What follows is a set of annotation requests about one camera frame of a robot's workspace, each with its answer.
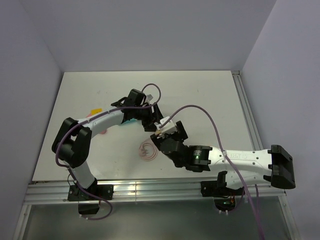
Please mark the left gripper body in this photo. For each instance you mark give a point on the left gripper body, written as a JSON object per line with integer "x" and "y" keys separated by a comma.
{"x": 145, "y": 113}

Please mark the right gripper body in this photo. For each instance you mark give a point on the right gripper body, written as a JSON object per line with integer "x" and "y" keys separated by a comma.
{"x": 157, "y": 140}

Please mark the teal triangular power strip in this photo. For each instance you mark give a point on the teal triangular power strip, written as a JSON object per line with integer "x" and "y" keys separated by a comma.
{"x": 129, "y": 121}

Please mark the pink round power strip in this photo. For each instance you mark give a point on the pink round power strip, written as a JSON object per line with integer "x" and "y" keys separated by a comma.
{"x": 147, "y": 151}

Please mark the pink triangular power strip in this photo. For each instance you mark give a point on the pink triangular power strip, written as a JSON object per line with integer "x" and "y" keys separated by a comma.
{"x": 102, "y": 132}

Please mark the yellow cube power socket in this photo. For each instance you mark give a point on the yellow cube power socket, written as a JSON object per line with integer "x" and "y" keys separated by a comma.
{"x": 95, "y": 111}

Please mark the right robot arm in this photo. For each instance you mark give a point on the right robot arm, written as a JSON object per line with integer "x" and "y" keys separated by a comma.
{"x": 273, "y": 165}

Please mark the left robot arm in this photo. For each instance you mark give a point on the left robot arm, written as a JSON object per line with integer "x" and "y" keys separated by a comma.
{"x": 73, "y": 140}

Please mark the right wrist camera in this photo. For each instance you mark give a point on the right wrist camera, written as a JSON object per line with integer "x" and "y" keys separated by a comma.
{"x": 169, "y": 128}

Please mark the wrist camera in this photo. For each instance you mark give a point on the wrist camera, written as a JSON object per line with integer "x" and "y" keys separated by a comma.
{"x": 148, "y": 98}
{"x": 169, "y": 128}

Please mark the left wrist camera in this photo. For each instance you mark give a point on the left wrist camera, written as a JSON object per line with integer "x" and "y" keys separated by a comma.
{"x": 148, "y": 98}

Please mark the aluminium right rail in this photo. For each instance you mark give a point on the aluminium right rail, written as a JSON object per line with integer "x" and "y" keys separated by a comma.
{"x": 250, "y": 117}

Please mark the aluminium rail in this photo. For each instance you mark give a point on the aluminium rail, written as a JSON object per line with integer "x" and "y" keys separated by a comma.
{"x": 250, "y": 117}
{"x": 148, "y": 190}

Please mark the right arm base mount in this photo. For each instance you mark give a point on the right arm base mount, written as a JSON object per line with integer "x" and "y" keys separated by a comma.
{"x": 224, "y": 198}

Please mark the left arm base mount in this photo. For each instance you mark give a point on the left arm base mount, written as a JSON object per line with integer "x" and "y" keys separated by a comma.
{"x": 90, "y": 200}

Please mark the aluminium front rail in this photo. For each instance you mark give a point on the aluminium front rail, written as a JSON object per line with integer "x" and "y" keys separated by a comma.
{"x": 148, "y": 190}

